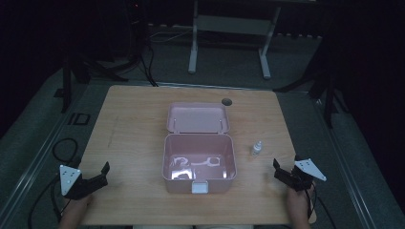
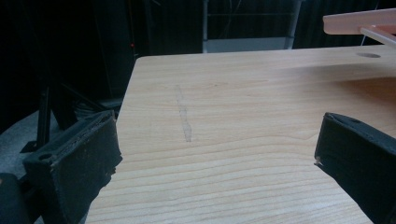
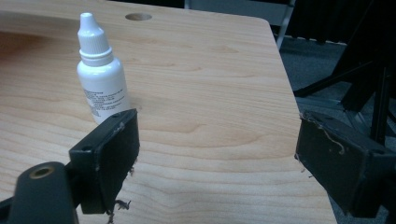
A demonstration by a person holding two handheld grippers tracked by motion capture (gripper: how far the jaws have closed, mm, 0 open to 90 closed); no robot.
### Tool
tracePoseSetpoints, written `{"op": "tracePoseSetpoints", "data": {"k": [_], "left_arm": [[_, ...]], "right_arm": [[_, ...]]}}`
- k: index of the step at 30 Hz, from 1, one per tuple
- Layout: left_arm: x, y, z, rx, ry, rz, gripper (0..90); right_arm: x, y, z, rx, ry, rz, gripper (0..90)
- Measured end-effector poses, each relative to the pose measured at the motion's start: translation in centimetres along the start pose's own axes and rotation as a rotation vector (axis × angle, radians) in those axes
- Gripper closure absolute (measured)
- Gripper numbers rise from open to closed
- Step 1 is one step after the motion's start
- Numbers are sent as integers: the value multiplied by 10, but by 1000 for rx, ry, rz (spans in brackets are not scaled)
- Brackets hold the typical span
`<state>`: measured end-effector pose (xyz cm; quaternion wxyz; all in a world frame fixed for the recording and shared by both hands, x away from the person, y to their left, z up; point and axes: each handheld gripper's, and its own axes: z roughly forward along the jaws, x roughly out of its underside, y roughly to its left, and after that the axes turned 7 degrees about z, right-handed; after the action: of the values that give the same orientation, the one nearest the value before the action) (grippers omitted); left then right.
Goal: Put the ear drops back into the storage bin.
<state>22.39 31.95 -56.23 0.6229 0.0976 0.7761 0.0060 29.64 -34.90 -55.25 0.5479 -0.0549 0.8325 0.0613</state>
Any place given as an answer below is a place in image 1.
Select black looped floor cable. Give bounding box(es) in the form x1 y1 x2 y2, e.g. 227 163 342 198
52 137 79 168

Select black tripod stand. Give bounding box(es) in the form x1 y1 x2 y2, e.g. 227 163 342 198
53 53 130 115
272 31 343 130

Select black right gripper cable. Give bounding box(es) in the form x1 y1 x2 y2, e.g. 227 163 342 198
305 181 337 229

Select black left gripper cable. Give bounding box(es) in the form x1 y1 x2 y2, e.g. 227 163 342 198
27 174 70 229

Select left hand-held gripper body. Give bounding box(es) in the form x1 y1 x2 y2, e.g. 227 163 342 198
59 164 103 201

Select person's left hand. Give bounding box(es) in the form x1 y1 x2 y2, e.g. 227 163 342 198
59 194 94 221

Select small white dropper bottle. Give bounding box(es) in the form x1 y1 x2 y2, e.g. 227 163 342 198
250 140 264 157

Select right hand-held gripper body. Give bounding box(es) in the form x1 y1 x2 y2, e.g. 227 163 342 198
286 155 328 193

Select pink plastic storage box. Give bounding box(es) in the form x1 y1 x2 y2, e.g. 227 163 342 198
161 101 238 195

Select white metal stand frame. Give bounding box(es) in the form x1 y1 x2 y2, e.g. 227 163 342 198
187 0 283 80

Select black floor cables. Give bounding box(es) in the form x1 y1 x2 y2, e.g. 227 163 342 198
127 18 195 88

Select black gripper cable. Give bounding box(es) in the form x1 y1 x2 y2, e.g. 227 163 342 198
305 181 337 229
27 174 70 229

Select person's right hand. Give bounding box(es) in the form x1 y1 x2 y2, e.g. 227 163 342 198
286 187 312 220

